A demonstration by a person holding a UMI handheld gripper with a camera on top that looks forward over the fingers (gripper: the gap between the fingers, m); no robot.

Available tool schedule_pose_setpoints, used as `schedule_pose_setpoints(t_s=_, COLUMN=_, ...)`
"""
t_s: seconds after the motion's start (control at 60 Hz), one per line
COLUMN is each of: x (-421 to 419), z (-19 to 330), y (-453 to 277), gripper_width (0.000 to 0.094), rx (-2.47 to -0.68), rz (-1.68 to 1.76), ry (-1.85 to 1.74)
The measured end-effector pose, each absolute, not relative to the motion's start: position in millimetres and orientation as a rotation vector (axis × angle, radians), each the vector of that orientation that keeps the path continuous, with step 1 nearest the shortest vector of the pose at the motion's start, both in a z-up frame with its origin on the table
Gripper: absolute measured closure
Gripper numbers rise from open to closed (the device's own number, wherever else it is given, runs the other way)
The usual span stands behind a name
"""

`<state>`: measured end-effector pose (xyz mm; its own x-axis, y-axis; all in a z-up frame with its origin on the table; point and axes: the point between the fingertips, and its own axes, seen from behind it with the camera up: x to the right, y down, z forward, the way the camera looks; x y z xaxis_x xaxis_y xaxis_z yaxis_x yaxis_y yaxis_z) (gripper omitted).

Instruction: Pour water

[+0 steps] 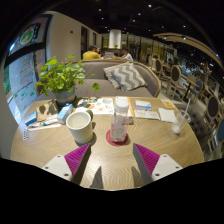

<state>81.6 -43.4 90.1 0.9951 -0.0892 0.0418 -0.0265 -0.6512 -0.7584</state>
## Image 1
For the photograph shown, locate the yellow card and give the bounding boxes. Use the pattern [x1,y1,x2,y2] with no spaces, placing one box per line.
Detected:
[160,98,175,109]

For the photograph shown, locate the decorated window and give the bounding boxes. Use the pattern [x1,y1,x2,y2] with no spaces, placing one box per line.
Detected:
[2,22,52,118]

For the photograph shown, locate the flat round red coaster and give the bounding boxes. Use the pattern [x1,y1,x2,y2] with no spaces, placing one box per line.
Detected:
[105,129,130,147]

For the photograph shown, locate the white printed leaflet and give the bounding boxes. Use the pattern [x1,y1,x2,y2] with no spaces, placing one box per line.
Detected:
[75,96,115,116]

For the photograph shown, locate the group of ceiling lights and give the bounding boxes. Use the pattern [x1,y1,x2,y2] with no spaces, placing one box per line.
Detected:
[96,2,215,68]

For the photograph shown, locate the green potted plant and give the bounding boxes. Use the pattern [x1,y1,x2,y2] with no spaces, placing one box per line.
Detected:
[34,54,101,108]

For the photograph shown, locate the group of dining chairs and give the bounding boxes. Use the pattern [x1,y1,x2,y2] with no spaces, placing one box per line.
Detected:
[146,54,224,162]

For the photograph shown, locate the white napkin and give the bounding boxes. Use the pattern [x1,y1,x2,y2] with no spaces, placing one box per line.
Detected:
[157,107,178,124]

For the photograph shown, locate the small blue white carton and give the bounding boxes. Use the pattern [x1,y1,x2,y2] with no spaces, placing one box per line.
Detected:
[56,103,75,126]

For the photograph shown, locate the blue white packet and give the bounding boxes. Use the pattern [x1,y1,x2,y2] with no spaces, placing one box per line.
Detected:
[134,99,154,111]

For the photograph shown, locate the grey white chevron cushion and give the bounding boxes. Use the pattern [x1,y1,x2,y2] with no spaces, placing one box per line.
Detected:
[102,61,148,92]

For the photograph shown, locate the clear plastic cup with straw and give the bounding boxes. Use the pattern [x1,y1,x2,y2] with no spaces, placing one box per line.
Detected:
[170,98,193,136]

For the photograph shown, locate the grey tufted sofa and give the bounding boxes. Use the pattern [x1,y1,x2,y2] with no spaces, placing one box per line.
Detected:
[174,99,209,143]

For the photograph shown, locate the small printed card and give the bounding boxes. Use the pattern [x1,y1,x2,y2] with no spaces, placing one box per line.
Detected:
[21,128,31,141]

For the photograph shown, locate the person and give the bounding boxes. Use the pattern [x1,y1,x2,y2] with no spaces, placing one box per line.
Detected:
[82,44,102,61]
[120,47,135,62]

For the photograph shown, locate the white printed paper sheet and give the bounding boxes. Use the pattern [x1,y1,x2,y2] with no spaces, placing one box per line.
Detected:
[133,109,161,121]

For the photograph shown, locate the flat blue white box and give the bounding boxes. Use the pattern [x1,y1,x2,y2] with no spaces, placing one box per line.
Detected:
[24,110,39,127]

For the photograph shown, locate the grey curved sofa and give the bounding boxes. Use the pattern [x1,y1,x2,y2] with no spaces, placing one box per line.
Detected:
[36,59,162,101]

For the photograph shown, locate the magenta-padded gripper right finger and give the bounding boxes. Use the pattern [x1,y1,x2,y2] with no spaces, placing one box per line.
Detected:
[132,143,184,186]

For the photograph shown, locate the orange white box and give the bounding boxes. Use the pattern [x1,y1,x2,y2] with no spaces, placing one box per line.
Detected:
[114,95,135,118]

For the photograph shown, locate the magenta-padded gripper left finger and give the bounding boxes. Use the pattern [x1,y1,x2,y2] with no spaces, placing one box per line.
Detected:
[41,143,92,186]

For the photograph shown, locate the clear plastic bottle white cap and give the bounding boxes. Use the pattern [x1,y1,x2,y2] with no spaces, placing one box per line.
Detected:
[109,97,131,143]

